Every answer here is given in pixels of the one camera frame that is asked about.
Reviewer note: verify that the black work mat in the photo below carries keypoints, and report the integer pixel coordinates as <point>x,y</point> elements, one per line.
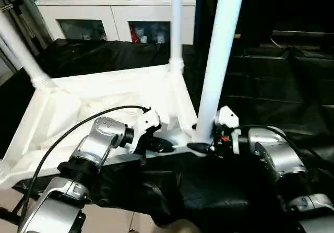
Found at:
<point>276,86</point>

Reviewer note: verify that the red bottle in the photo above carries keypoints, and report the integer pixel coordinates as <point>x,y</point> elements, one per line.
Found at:
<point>133,35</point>

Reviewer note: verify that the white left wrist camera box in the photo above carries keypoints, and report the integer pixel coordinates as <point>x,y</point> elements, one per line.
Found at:
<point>146,126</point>

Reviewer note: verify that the small tan label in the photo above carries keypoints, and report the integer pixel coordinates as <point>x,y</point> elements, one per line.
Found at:
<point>237,35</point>

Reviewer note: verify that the white cabinet with glass doors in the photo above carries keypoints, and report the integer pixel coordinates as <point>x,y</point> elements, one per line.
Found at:
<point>104,6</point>

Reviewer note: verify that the white plastic table leg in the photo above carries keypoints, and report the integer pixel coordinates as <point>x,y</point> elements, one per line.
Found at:
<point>23,53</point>
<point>219,45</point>
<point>176,24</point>

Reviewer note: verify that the dark low shelf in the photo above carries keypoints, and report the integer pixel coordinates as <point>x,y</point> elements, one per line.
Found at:
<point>302,37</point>

